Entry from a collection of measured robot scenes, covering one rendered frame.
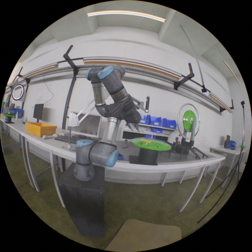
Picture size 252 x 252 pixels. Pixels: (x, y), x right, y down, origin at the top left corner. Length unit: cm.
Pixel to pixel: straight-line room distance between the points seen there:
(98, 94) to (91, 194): 49
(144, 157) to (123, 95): 44
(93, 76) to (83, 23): 276
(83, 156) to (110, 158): 14
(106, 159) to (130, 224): 43
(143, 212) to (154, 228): 84
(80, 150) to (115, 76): 35
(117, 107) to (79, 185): 39
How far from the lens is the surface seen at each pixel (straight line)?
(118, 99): 32
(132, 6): 317
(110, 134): 41
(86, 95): 173
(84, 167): 47
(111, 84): 30
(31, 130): 120
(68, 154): 70
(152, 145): 53
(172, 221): 150
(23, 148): 144
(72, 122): 69
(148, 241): 59
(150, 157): 61
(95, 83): 43
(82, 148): 43
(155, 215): 147
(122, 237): 57
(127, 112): 35
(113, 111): 29
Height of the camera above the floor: 116
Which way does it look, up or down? level
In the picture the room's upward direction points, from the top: 8 degrees clockwise
